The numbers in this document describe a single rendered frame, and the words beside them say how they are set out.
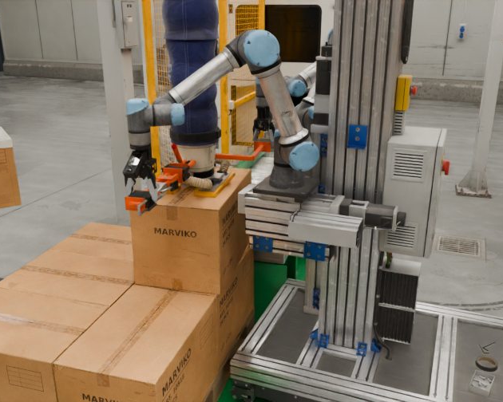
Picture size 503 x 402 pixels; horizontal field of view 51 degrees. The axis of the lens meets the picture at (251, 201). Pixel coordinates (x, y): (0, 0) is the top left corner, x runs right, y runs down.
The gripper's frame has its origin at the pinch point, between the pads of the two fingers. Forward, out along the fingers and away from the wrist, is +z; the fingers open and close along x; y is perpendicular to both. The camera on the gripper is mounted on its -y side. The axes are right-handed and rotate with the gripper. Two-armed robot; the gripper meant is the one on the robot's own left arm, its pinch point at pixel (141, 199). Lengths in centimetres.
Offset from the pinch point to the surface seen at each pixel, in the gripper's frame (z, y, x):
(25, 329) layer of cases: 53, -12, 47
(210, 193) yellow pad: 11.2, 43.9, -11.6
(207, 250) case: 31.9, 30.4, -13.9
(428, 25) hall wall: -37, 965, -165
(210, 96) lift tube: -29, 55, -9
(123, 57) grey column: -34, 173, 88
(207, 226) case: 21.3, 30.3, -14.2
